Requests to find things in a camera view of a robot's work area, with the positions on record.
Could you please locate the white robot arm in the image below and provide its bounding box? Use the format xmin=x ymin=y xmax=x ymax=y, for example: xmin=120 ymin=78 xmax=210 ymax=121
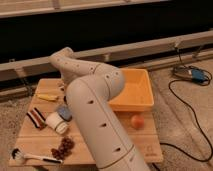
xmin=49 ymin=47 xmax=150 ymax=171

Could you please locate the yellow plastic tray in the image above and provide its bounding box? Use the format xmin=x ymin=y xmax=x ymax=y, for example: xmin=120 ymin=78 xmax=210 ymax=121
xmin=109 ymin=68 xmax=154 ymax=112

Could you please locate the striped folded towel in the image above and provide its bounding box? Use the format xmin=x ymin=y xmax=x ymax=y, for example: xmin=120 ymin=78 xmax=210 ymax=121
xmin=27 ymin=108 xmax=46 ymax=130

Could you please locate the orange peach fruit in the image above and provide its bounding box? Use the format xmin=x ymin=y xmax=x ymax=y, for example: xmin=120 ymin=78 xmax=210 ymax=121
xmin=131 ymin=115 xmax=144 ymax=130

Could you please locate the blue grey sponge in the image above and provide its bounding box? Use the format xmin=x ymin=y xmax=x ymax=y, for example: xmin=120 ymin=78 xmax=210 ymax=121
xmin=56 ymin=106 xmax=72 ymax=121

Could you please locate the yellow banana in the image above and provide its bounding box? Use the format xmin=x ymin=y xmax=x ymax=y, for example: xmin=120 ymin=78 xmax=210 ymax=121
xmin=37 ymin=94 xmax=59 ymax=101

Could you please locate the white cup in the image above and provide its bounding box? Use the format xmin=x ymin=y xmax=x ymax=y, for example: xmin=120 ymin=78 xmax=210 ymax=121
xmin=45 ymin=112 xmax=68 ymax=135

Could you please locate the bunch of dark grapes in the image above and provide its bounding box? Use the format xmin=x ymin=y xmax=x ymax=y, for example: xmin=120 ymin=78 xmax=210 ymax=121
xmin=51 ymin=137 xmax=75 ymax=160

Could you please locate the wooden table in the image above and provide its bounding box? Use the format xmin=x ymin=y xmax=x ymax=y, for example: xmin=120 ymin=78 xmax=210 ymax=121
xmin=15 ymin=78 xmax=163 ymax=166

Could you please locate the blue grey power device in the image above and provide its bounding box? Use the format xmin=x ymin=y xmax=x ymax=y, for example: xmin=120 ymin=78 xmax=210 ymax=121
xmin=172 ymin=66 xmax=206 ymax=83

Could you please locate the white dish brush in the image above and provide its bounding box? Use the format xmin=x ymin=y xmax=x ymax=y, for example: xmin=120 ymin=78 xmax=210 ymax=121
xmin=11 ymin=148 xmax=63 ymax=164

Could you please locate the black power cable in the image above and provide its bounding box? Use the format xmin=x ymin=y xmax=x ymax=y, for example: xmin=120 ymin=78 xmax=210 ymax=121
xmin=151 ymin=43 xmax=213 ymax=171

